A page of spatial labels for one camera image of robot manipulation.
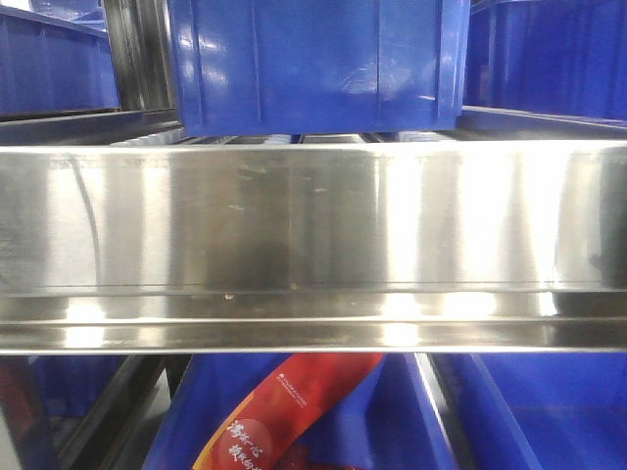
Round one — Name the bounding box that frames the blue crate far centre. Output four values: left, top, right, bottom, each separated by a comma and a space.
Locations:
169, 1, 470, 136

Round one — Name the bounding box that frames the red printed package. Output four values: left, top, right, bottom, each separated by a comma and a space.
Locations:
192, 352, 384, 469

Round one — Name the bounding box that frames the blue crate lower right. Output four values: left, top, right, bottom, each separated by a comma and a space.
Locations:
434, 352, 626, 469

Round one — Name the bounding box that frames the blue crate left rear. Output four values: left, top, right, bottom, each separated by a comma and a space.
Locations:
1, 1, 120, 115

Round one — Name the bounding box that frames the large blue crate right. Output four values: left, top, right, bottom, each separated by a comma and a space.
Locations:
464, 1, 626, 120

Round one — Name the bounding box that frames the blue crate lower shelf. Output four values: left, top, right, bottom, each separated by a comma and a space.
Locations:
141, 352, 459, 470

